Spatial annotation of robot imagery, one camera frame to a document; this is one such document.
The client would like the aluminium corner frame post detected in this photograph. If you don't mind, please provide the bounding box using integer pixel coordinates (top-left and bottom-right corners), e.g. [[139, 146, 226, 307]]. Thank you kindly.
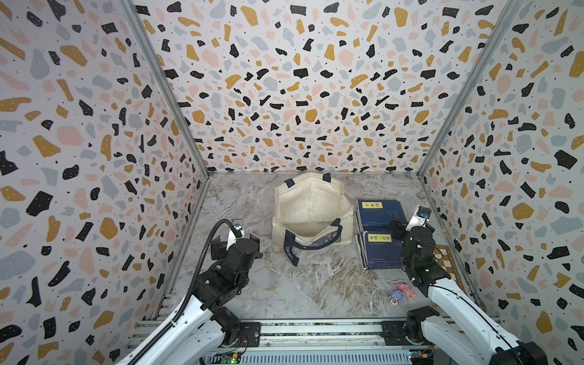
[[118, 0, 209, 181], [417, 0, 523, 180]]

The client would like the aluminium corner frame post left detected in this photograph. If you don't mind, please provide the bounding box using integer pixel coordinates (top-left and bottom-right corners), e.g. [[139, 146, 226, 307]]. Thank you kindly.
[[118, 0, 209, 181]]

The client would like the aluminium corner frame post right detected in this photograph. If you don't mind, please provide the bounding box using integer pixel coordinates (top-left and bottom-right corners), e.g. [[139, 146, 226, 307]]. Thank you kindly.
[[417, 0, 523, 180]]

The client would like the small purple object on table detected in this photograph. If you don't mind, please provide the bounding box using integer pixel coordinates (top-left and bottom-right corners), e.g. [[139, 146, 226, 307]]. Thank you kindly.
[[389, 282, 415, 307]]

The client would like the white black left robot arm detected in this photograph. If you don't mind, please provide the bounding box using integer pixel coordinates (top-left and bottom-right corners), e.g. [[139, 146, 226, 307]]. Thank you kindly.
[[120, 236, 262, 364]]

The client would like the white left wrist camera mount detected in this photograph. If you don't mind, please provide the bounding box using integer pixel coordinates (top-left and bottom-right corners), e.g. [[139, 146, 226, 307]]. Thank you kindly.
[[230, 218, 244, 240]]

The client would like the black corrugated cable left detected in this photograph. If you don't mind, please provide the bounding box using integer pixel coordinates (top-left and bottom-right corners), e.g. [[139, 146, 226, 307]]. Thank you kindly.
[[127, 218, 240, 365]]

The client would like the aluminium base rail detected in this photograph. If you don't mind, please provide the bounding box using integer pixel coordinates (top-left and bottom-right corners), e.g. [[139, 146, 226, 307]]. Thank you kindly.
[[129, 316, 503, 365]]

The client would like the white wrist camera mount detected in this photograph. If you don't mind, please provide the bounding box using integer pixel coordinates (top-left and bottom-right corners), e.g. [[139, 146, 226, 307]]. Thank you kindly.
[[406, 205, 432, 231], [230, 218, 244, 240]]

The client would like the beige canvas floral tote bag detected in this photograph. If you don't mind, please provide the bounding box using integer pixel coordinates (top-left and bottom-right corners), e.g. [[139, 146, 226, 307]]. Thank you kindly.
[[272, 173, 354, 267]]

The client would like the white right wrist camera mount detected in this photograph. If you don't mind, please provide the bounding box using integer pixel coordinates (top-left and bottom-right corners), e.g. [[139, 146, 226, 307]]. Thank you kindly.
[[406, 205, 432, 231]]

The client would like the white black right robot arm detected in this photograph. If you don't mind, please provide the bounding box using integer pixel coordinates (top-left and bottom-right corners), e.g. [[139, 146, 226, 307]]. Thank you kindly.
[[389, 206, 548, 364]]

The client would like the dark blue thin book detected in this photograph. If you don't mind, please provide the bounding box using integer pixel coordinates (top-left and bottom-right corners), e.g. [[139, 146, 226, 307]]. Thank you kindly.
[[357, 231, 403, 270], [357, 199, 406, 231]]

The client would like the wooden chessboard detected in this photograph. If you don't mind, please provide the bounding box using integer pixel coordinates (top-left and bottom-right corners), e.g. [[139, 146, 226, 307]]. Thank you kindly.
[[434, 245, 467, 293]]

